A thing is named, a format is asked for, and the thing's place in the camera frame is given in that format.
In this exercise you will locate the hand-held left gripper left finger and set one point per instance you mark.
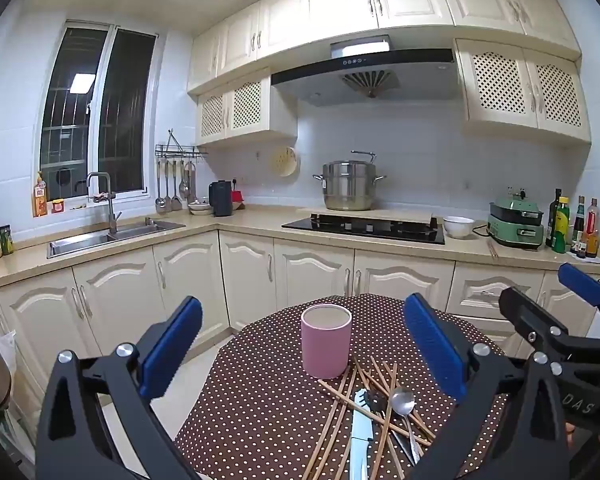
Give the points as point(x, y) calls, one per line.
point(170, 347)

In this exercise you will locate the small red jar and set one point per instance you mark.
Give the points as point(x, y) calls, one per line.
point(57, 206)

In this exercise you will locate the brown polka dot tablecloth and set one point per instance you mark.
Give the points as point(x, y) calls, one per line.
point(260, 400)

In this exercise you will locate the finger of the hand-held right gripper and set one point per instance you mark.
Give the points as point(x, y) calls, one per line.
point(525, 312)
point(580, 280)

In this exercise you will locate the bunch of wooden chopsticks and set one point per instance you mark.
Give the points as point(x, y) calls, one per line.
point(332, 425)

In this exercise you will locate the dark sauce bottle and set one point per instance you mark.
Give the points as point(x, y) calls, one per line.
point(579, 222)

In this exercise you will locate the black range hood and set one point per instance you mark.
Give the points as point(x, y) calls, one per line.
point(380, 82)

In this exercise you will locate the small red box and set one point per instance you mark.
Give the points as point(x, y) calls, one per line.
point(237, 200)

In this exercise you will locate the round bamboo mat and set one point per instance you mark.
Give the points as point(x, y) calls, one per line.
point(285, 161)

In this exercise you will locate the kitchen window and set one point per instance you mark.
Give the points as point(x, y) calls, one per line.
point(125, 110)

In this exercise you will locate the orange sauce bottle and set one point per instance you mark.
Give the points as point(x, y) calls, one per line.
point(591, 230)

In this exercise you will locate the dark glass bottle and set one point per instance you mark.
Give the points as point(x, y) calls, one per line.
point(552, 220)

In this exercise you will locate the pink utensil holder cup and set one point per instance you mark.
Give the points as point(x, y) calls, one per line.
point(325, 350)

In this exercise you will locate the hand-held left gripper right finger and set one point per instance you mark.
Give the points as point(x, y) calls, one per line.
point(432, 347)

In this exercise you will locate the row of hanging metal utensils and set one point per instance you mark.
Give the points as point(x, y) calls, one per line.
point(176, 195)

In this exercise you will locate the orange dish soap bottle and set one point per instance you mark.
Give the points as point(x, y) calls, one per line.
point(40, 197)

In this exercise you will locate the metal wall rack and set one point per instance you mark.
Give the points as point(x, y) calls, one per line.
point(180, 150)

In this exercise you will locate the small white dish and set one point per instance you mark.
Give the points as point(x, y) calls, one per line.
point(200, 207)

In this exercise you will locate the steel steamer pot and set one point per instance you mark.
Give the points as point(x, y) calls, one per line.
point(347, 185)

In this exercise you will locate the black plastic spoon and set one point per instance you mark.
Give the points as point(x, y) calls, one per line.
point(376, 401)

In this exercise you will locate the black gas cooktop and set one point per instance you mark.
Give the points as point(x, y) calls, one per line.
point(370, 230)

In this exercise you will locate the light blue knife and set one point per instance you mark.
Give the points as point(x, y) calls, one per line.
point(360, 435)

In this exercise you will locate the metal spoon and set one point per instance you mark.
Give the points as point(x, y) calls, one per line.
point(403, 402)

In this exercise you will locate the steel double sink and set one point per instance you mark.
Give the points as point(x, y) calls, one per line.
point(80, 242)

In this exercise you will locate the white bowl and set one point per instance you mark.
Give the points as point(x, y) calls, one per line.
point(458, 227)

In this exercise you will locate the black kettle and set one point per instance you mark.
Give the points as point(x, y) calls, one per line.
point(221, 200)

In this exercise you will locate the green electric cooker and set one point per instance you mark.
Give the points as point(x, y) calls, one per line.
point(515, 222)

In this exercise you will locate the cream lower kitchen cabinets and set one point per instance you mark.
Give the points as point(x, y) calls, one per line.
point(190, 280)

